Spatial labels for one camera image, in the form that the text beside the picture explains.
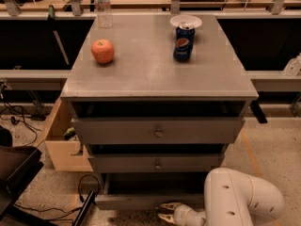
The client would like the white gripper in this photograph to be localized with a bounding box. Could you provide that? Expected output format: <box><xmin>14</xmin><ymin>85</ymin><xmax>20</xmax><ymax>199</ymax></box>
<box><xmin>158</xmin><ymin>202</ymin><xmax>206</xmax><ymax>226</ymax></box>

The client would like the grey bottom drawer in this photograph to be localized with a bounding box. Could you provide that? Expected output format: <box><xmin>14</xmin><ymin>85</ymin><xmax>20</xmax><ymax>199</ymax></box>
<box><xmin>96</xmin><ymin>172</ymin><xmax>207</xmax><ymax>210</ymax></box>

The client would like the grey drawer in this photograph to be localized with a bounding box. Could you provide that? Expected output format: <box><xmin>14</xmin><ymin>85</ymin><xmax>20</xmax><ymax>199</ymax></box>
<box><xmin>88</xmin><ymin>153</ymin><xmax>225</xmax><ymax>173</ymax></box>
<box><xmin>96</xmin><ymin>172</ymin><xmax>207</xmax><ymax>210</ymax></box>
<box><xmin>71</xmin><ymin>118</ymin><xmax>245</xmax><ymax>144</ymax></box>

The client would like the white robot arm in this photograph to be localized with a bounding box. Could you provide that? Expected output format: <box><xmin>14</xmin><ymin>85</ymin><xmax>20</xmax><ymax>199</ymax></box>
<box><xmin>158</xmin><ymin>168</ymin><xmax>285</xmax><ymax>226</ymax></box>

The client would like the grey middle drawer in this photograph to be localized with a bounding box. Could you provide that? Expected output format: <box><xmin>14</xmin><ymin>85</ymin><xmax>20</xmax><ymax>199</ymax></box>
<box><xmin>88</xmin><ymin>153</ymin><xmax>225</xmax><ymax>173</ymax></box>

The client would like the grey top drawer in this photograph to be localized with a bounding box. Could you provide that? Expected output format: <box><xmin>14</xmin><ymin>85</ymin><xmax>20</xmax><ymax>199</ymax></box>
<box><xmin>71</xmin><ymin>118</ymin><xmax>245</xmax><ymax>144</ymax></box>

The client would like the grey drawer cabinet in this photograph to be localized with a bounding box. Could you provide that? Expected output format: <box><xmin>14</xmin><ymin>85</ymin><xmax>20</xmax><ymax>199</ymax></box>
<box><xmin>60</xmin><ymin>13</ymin><xmax>260</xmax><ymax>181</ymax></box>

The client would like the black bar on floor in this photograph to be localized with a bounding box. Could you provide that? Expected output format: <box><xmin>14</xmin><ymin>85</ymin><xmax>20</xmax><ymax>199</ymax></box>
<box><xmin>72</xmin><ymin>190</ymin><xmax>96</xmax><ymax>226</ymax></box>

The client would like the light wooden box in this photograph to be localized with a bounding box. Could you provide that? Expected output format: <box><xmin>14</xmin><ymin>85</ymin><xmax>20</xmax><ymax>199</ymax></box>
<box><xmin>37</xmin><ymin>98</ymin><xmax>92</xmax><ymax>172</ymax></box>

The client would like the green object in box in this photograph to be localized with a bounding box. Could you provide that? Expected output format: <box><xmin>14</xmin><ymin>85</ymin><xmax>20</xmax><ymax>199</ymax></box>
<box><xmin>63</xmin><ymin>127</ymin><xmax>78</xmax><ymax>141</ymax></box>

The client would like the black chair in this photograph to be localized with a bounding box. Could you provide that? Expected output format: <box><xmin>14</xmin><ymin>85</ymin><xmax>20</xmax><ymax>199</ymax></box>
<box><xmin>0</xmin><ymin>127</ymin><xmax>56</xmax><ymax>226</ymax></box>

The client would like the red apple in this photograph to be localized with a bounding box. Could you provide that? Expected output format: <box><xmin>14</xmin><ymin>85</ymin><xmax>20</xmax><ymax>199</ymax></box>
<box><xmin>91</xmin><ymin>40</ymin><xmax>115</xmax><ymax>64</ymax></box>

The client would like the blue pepsi can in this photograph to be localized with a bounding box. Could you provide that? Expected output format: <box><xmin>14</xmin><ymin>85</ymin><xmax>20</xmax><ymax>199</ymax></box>
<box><xmin>173</xmin><ymin>22</ymin><xmax>195</xmax><ymax>62</ymax></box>

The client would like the white bowl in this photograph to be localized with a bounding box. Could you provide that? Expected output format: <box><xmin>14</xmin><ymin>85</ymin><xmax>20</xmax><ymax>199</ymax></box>
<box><xmin>170</xmin><ymin>15</ymin><xmax>202</xmax><ymax>28</ymax></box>

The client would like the clear plastic water bottle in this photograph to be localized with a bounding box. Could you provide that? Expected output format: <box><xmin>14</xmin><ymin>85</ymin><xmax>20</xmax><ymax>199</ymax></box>
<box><xmin>93</xmin><ymin>0</ymin><xmax>113</xmax><ymax>28</ymax></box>

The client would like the black headphone cable loop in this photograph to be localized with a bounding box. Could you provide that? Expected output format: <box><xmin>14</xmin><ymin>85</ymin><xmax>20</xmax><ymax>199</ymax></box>
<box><xmin>77</xmin><ymin>173</ymin><xmax>103</xmax><ymax>206</ymax></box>

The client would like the black floor cable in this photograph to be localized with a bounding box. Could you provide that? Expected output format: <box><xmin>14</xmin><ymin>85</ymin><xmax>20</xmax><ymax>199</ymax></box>
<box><xmin>0</xmin><ymin>88</ymin><xmax>43</xmax><ymax>147</ymax></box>

